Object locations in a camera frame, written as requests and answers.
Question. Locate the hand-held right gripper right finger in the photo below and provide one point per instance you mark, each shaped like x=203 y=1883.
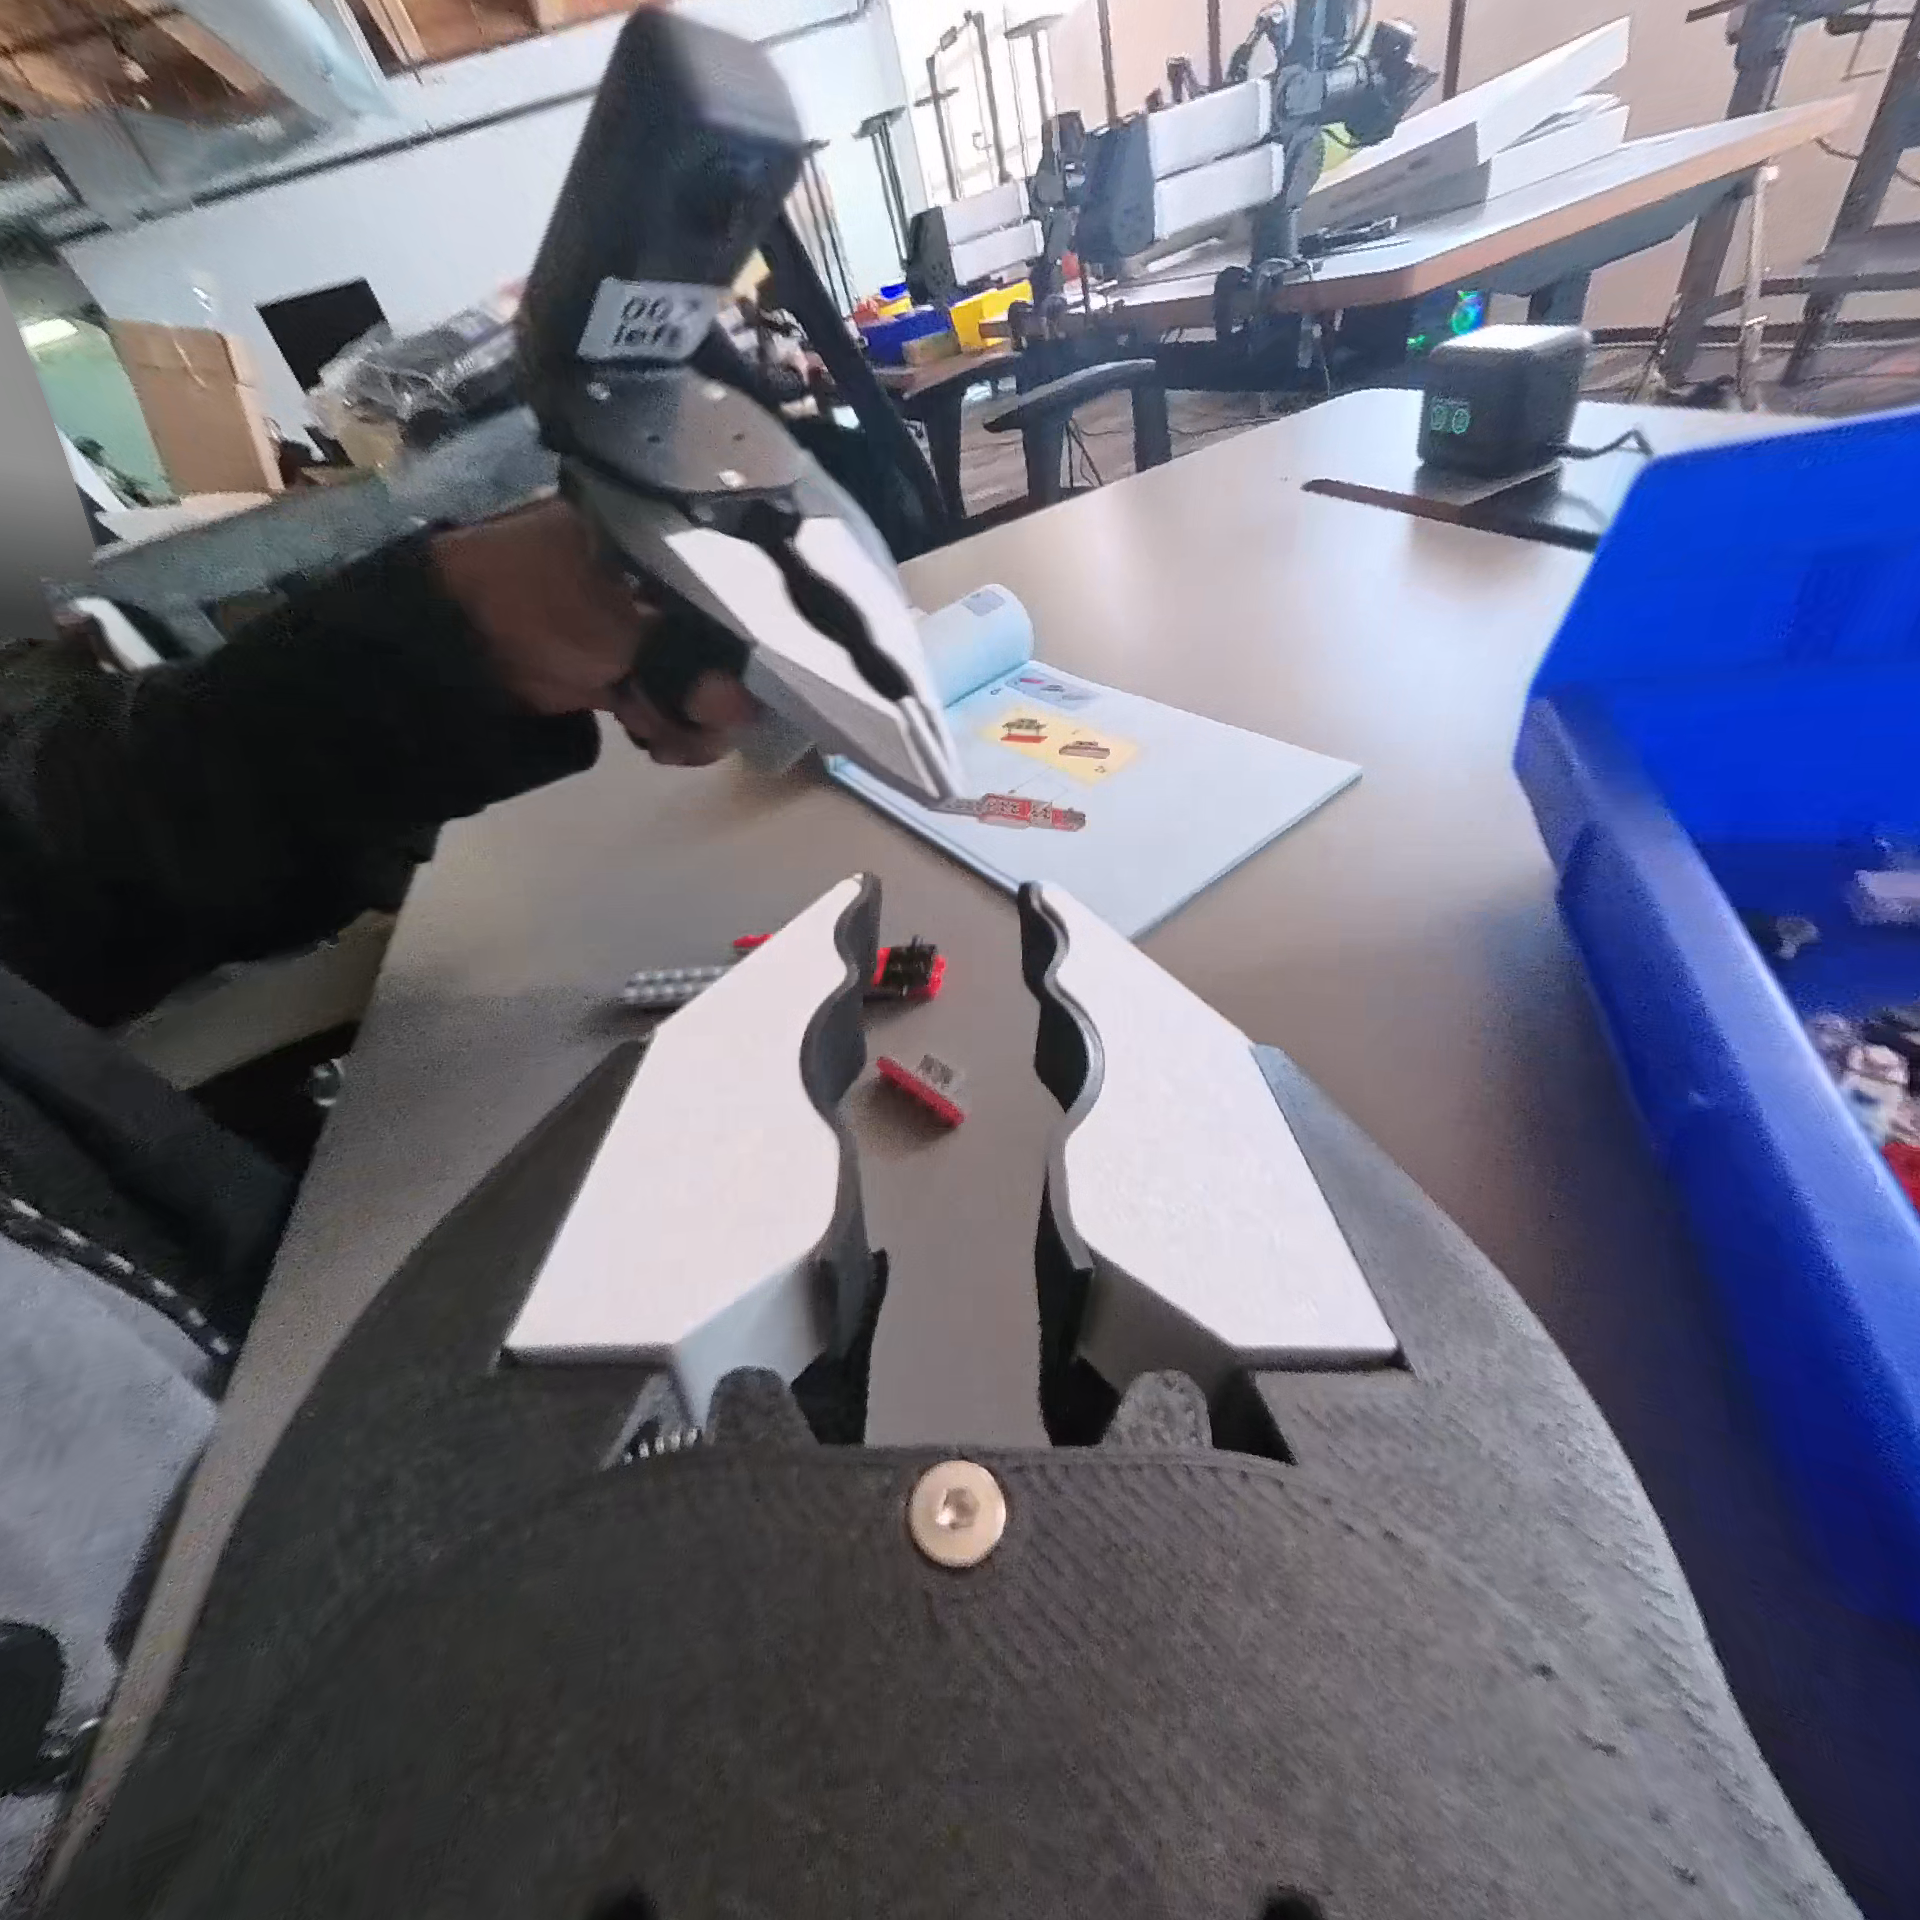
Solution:
x=1214 y=1201

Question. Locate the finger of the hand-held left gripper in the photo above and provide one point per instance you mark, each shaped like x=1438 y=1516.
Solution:
x=797 y=674
x=893 y=628

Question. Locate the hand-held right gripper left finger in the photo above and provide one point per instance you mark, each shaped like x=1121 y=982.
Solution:
x=692 y=1185

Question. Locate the grey red brick assembly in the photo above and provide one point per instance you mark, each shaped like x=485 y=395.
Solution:
x=676 y=986

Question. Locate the red brick with pale studs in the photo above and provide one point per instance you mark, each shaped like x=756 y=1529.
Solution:
x=918 y=1089

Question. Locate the blue plastic bin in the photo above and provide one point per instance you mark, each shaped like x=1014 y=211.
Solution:
x=1651 y=1049

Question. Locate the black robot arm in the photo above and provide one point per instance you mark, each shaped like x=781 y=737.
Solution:
x=1319 y=106

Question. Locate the grey desk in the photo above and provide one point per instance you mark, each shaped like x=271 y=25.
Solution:
x=1349 y=751

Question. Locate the dark flat desk strip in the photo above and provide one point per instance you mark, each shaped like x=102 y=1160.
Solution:
x=1470 y=510

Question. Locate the person's left hand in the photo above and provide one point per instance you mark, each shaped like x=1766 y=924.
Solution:
x=540 y=616

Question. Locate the small blue storage bin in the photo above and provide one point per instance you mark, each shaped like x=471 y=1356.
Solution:
x=908 y=332

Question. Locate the black office chair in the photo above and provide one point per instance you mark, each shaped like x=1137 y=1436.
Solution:
x=1079 y=404

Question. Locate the yellow storage bin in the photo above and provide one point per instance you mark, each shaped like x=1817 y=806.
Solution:
x=991 y=312

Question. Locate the black monitor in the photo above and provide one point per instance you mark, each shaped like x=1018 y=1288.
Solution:
x=323 y=332

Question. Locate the pale blue instruction booklet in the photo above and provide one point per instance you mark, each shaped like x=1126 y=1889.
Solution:
x=1202 y=810

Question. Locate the cardboard box stack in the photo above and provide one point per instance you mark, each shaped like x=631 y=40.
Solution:
x=196 y=404

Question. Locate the white black robot unit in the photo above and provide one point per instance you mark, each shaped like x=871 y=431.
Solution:
x=1202 y=166

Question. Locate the computer tower with lit fan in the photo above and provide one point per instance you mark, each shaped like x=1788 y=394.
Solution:
x=1449 y=322

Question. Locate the black charger box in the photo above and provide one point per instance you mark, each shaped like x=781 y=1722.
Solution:
x=1501 y=388

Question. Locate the grey fleece garment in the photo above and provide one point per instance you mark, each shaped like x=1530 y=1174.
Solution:
x=76 y=1425

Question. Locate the white flat box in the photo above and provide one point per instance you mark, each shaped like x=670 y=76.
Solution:
x=1470 y=136

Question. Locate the white side table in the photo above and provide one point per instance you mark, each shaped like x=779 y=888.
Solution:
x=1577 y=211

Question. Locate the black camera tripod rig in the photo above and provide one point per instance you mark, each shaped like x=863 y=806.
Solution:
x=1875 y=180

